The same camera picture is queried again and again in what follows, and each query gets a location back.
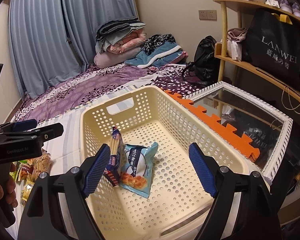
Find clear sesame cookie bag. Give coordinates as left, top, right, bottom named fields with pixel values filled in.
left=27, top=152, right=52, bottom=182

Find navy white cracker pack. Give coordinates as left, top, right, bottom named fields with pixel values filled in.
left=104, top=126, right=124, bottom=186

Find cream perforated plastic basket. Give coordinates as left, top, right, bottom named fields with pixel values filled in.
left=81, top=86, right=249, bottom=239

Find blue egg waffle snack bag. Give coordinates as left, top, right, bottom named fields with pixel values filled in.
left=119, top=142, right=159, bottom=198

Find brown bread snack pack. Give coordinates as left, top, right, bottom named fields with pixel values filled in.
left=14, top=159, right=33, bottom=181

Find yellow oat cookie pack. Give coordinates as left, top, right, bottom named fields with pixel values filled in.
left=20, top=180, right=34, bottom=207

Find person left hand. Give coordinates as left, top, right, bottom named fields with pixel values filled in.
left=0, top=176, right=18, bottom=208

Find white wardrobe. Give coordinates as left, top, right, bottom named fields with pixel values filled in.
left=0, top=3, right=22, bottom=124

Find purple floral bedspread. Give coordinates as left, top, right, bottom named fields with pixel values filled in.
left=14, top=64, right=203, bottom=122

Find blue grey curtain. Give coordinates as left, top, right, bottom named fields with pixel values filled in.
left=8, top=0, right=138, bottom=98

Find orange foam puzzle mat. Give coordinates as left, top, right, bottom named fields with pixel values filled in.
left=164, top=90, right=260, bottom=163

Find folded quilt stack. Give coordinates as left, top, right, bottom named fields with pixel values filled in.
left=94, top=17, right=147, bottom=69

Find leopard print cloth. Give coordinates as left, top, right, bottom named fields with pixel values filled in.
left=141, top=34, right=175, bottom=55

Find teal blue blanket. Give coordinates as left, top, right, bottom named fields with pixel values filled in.
left=124, top=42, right=188, bottom=68

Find black backpack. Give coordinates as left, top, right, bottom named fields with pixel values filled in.
left=181, top=35, right=221, bottom=87

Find black LANWEI shopping bag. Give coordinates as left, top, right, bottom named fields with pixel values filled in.
left=242, top=9, right=300, bottom=90

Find wooden shelf unit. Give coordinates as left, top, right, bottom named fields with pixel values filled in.
left=211, top=0, right=300, bottom=111

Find pink clothes on shelf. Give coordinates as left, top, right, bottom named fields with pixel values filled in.
left=227, top=28, right=248, bottom=61

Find white shoes on shelf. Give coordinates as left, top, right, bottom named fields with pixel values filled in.
left=250, top=0, right=300, bottom=18

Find wall power socket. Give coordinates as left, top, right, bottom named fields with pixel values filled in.
left=198, top=10, right=217, bottom=21

